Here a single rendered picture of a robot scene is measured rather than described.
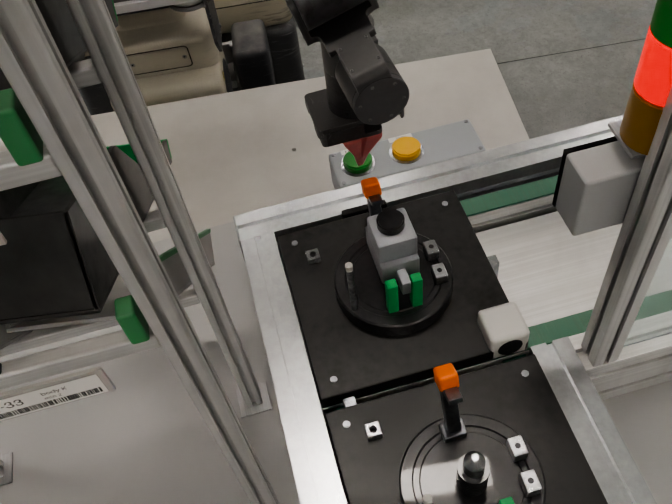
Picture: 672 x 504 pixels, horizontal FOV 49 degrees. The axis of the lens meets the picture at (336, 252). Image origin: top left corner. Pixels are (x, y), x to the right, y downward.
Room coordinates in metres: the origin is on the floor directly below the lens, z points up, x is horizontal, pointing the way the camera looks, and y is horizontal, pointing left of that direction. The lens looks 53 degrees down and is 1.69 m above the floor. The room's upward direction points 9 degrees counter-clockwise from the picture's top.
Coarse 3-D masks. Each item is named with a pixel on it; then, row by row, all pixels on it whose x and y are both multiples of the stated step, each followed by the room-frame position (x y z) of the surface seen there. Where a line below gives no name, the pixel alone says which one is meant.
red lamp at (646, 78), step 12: (648, 36) 0.40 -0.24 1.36; (648, 48) 0.40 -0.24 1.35; (660, 48) 0.39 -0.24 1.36; (648, 60) 0.39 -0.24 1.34; (660, 60) 0.38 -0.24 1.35; (636, 72) 0.41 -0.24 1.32; (648, 72) 0.39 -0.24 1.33; (660, 72) 0.38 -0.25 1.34; (636, 84) 0.40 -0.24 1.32; (648, 84) 0.39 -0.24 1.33; (660, 84) 0.38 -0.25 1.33; (648, 96) 0.38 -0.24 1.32; (660, 96) 0.38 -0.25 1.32
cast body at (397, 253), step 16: (400, 208) 0.51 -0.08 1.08; (368, 224) 0.50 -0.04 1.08; (384, 224) 0.48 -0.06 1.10; (400, 224) 0.48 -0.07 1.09; (368, 240) 0.50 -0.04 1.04; (384, 240) 0.47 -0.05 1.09; (400, 240) 0.47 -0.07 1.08; (416, 240) 0.47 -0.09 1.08; (384, 256) 0.46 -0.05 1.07; (400, 256) 0.46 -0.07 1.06; (416, 256) 0.46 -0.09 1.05; (384, 272) 0.46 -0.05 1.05; (400, 272) 0.45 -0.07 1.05; (416, 272) 0.46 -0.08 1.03; (400, 288) 0.45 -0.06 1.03
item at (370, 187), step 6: (366, 180) 0.57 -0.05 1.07; (372, 180) 0.57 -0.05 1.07; (378, 180) 0.57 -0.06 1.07; (366, 186) 0.56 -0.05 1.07; (372, 186) 0.56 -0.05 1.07; (378, 186) 0.56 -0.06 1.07; (366, 192) 0.56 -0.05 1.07; (372, 192) 0.56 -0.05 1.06; (378, 192) 0.56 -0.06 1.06; (366, 198) 0.56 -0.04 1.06; (372, 198) 0.55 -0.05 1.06; (378, 198) 0.55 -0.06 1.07; (372, 204) 0.54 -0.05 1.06; (378, 204) 0.54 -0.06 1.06; (372, 210) 0.55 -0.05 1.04; (378, 210) 0.55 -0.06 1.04
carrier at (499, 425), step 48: (432, 384) 0.35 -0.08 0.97; (480, 384) 0.35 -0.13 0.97; (528, 384) 0.34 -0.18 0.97; (336, 432) 0.32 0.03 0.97; (384, 432) 0.31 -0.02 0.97; (432, 432) 0.29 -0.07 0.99; (480, 432) 0.28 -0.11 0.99; (528, 432) 0.28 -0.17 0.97; (384, 480) 0.26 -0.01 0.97; (432, 480) 0.24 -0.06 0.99; (480, 480) 0.22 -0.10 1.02; (528, 480) 0.22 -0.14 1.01; (576, 480) 0.23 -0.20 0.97
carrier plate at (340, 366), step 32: (448, 192) 0.62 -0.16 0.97; (352, 224) 0.59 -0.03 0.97; (416, 224) 0.58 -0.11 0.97; (448, 224) 0.57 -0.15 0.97; (288, 256) 0.56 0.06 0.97; (320, 256) 0.55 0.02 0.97; (448, 256) 0.52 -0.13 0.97; (480, 256) 0.51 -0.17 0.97; (320, 288) 0.50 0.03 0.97; (480, 288) 0.47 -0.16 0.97; (320, 320) 0.46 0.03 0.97; (448, 320) 0.43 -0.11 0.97; (320, 352) 0.42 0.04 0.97; (352, 352) 0.41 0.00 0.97; (384, 352) 0.40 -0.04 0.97; (416, 352) 0.40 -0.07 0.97; (448, 352) 0.39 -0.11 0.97; (480, 352) 0.38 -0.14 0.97; (320, 384) 0.38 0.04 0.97; (352, 384) 0.37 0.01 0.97; (384, 384) 0.37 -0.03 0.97
